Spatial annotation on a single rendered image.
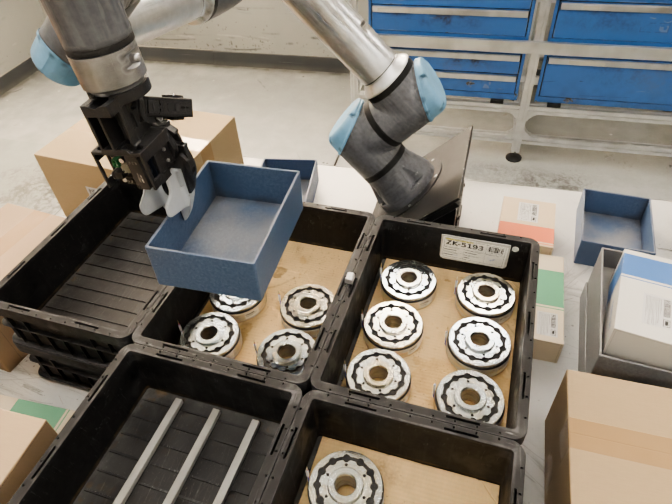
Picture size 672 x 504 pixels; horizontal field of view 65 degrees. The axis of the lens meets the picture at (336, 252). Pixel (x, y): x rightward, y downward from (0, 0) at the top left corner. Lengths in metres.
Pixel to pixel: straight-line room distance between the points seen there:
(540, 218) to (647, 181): 1.70
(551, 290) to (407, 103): 0.48
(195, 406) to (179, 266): 0.28
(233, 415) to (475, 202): 0.86
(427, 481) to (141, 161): 0.57
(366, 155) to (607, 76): 1.77
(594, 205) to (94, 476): 1.22
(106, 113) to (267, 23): 3.21
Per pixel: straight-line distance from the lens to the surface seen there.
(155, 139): 0.68
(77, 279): 1.20
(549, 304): 1.15
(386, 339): 0.91
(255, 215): 0.83
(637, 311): 1.00
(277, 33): 3.83
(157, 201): 0.77
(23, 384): 1.25
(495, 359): 0.91
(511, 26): 2.64
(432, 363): 0.92
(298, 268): 1.07
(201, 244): 0.80
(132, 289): 1.13
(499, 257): 1.03
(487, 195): 1.48
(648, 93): 2.84
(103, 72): 0.65
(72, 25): 0.64
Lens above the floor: 1.58
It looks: 43 degrees down
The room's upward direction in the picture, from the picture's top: 4 degrees counter-clockwise
